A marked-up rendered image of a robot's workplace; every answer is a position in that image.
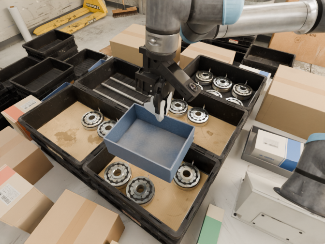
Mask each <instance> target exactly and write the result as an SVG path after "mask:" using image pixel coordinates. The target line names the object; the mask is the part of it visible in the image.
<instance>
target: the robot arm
mask: <svg viewBox="0 0 325 244"><path fill-rule="evenodd" d="M291 31H293V32H294V33H295V34H299V35H301V34H314V33H325V0H299V1H295V2H282V3H269V4H256V5H244V0H146V33H145V44H144V46H140V47H139V53H142V54H143V66H142V67H141V68H139V70H138V71H137V72H135V90H136V91H138V92H141V93H142V94H144V95H147V96H149V95H152V97H151V100H150V102H148V103H144V107H145V109H146V110H148V111H149V112H151V113H152V114H154V115H155V116H156V119H157V120H158V121H159V122H161V121H162V120H163V119H164V115H167V112H168V110H169V107H170V104H171V102H172V98H173V95H174V91H175V89H176V90H177V91H178V92H179V94H180V95H181V96H182V97H183V98H184V99H185V100H186V101H187V102H190V101H192V100H193V99H194V98H195V97H196V96H197V95H198V94H199V93H200V91H201V89H200V88H199V87H198V86H197V84H196V83H195V82H194V81H193V80H192V79H191V78H190V77H189V76H188V75H187V74H186V73H185V72H184V71H183V70H182V69H181V68H180V67H179V65H178V64H177V63H176V62H175V61H174V60H173V59H174V58H175V57H176V52H177V49H178V41H179V36H180V37H181V38H182V40H183V41H185V42H186V43H189V44H194V43H197V42H199V41H201V40H204V39H215V38H226V37H237V36H247V35H258V34H269V33H280V32H291ZM142 70H143V71H142ZM140 71H141V72H140ZM137 79H138V86H137ZM280 192H281V193H282V194H284V195H285V196H286V197H288V198H290V199H291V200H293V201H295V202H297V203H299V204H301V205H303V206H305V207H307V208H309V209H311V210H313V211H316V212H318V213H321V214H324V215H325V133H314V134H311V135H310V136H309V138H308V140H307V142H306V143H305V146H304V149H303V151H302V154H301V156H300V159H299V161H298V163H297V166H296V168H295V170H294V173H293V174H292V175H291V176H290V177H289V179H288V180H287V181H286V182H285V183H284V184H283V185H282V186H281V188H280Z"/></svg>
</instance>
